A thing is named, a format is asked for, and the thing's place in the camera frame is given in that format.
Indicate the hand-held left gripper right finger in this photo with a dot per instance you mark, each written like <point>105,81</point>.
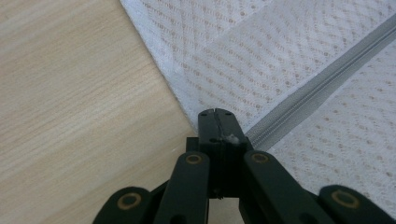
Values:
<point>232,127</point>

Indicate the white mesh laundry bag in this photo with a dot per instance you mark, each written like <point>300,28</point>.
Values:
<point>280,62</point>

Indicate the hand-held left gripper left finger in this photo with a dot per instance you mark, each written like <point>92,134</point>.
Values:
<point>210,130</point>

